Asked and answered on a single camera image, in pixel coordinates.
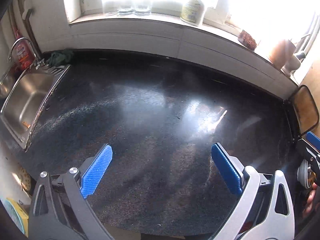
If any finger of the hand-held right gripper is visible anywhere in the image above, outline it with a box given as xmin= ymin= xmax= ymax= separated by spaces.
xmin=296 ymin=139 xmax=320 ymax=185
xmin=305 ymin=131 xmax=320 ymax=146

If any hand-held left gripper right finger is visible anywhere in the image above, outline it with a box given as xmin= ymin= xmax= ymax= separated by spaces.
xmin=211 ymin=142 xmax=296 ymax=240

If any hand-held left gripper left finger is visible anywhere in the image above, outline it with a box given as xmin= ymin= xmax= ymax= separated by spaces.
xmin=28 ymin=144 xmax=113 ymax=240

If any grey ribbed round object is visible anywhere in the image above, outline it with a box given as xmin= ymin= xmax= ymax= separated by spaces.
xmin=297 ymin=159 xmax=314 ymax=188

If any black framed wooden chair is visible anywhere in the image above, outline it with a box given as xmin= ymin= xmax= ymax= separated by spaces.
xmin=284 ymin=85 xmax=320 ymax=140

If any brown jar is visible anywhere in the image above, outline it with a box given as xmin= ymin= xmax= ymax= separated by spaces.
xmin=269 ymin=39 xmax=297 ymax=67

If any stainless steel sink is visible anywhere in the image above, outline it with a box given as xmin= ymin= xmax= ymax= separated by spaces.
xmin=0 ymin=64 xmax=72 ymax=152

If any bag of dried red bits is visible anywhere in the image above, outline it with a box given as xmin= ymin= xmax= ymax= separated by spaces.
xmin=238 ymin=29 xmax=258 ymax=50

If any dark green cloth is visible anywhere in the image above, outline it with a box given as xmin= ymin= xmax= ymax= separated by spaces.
xmin=47 ymin=49 xmax=74 ymax=65

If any red detergent bottle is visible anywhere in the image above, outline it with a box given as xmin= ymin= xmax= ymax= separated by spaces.
xmin=12 ymin=39 xmax=34 ymax=71

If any chrome faucet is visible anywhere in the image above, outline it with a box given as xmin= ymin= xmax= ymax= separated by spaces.
xmin=7 ymin=37 xmax=44 ymax=67

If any white plastic bottle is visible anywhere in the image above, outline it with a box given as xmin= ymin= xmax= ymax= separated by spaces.
xmin=180 ymin=0 xmax=207 ymax=27

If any grey wall pipe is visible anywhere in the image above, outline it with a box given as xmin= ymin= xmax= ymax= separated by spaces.
xmin=7 ymin=0 xmax=43 ymax=58

